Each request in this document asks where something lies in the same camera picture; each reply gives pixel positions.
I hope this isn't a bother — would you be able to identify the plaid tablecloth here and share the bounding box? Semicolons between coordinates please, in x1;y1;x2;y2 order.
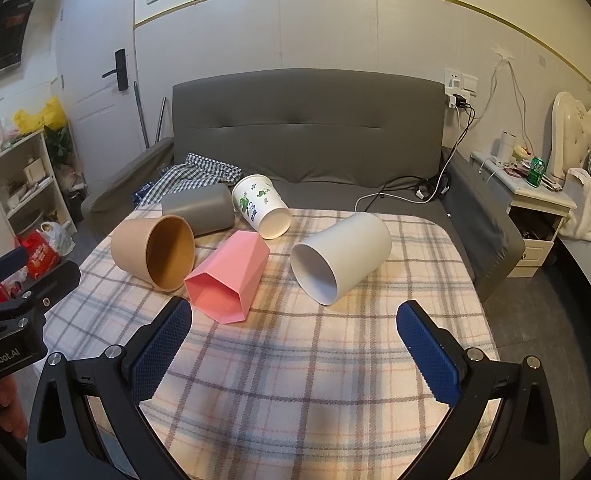
40;207;501;480

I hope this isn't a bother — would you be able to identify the grey sofa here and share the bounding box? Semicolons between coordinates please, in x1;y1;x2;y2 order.
81;68;526;302

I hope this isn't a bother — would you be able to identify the white bed blanket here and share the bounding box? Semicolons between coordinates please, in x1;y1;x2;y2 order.
558;167;591;247

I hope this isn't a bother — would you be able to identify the checked cloth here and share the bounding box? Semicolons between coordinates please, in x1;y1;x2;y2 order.
134;152;243;208

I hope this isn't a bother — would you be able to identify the plain white cup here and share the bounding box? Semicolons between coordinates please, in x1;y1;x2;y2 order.
290;212;393;306

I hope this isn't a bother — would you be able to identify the person's left hand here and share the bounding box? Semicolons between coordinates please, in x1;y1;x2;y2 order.
0;375;29;441

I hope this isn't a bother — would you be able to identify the pink hexagonal cup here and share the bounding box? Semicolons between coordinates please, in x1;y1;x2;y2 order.
184;230;270;324

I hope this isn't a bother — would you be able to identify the wall socket panel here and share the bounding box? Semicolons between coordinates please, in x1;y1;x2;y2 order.
444;67;479;98

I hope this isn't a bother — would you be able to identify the grey cup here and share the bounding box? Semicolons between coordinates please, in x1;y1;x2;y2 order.
161;183;236;237

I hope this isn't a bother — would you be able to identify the white storage shelf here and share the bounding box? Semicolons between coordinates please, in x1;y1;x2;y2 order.
0;127;76;261

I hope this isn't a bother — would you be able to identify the black cable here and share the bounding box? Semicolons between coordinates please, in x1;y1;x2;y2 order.
373;102;476;204

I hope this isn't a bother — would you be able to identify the brown paper cup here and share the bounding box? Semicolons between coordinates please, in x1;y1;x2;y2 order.
110;215;196;293

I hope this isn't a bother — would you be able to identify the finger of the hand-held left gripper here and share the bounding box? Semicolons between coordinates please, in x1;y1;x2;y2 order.
19;260;82;308
0;247;29;306

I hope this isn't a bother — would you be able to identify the white leaf-print paper cup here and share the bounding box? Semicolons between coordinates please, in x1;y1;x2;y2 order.
232;174;292;240

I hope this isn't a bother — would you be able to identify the yellow plastic bag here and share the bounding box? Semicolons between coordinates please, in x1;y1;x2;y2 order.
14;97;68;136

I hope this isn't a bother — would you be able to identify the white nightstand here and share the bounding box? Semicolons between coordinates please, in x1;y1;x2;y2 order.
470;152;577;279

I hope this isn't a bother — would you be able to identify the black door lock handle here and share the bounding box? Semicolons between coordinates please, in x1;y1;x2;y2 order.
102;48;127;92

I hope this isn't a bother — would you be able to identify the black wall appliance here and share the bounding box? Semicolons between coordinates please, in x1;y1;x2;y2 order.
0;0;38;84

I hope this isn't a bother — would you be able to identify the red plastic bag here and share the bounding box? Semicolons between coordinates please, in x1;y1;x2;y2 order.
15;230;62;281

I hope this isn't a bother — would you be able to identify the green can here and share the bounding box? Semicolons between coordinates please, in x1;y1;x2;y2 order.
526;156;548;187

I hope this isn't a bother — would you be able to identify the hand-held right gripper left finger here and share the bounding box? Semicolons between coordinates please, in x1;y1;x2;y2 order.
26;296;192;480

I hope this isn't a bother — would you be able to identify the mop handle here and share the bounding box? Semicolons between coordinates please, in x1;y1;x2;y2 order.
133;81;150;150

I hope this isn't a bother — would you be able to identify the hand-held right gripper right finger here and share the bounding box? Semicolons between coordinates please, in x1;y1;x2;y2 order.
396;300;559;480

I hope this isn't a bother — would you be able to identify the white plastic bag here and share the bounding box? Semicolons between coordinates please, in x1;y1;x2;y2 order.
40;221;76;257

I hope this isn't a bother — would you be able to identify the white bed headboard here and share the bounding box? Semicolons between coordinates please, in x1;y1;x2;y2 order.
547;91;591;181

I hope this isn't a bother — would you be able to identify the white cable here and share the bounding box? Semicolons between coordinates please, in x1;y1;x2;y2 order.
354;140;460;213

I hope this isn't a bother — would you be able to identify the white door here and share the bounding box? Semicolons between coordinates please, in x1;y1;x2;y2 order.
55;0;148;197

